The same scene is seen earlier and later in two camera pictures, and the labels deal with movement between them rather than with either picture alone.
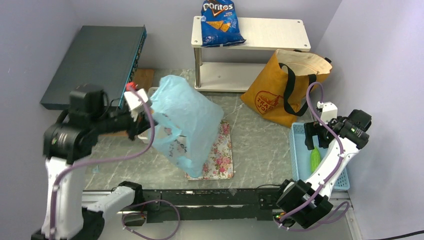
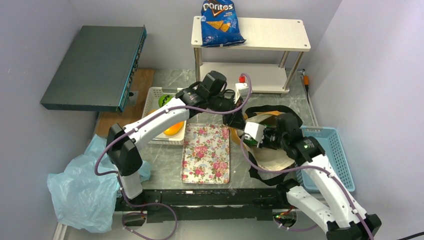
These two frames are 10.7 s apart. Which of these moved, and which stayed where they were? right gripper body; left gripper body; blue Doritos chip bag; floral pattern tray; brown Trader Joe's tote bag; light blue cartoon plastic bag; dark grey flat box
Moved: right gripper body; light blue cartoon plastic bag; left gripper body; brown Trader Joe's tote bag
Stayed: blue Doritos chip bag; dark grey flat box; floral pattern tray
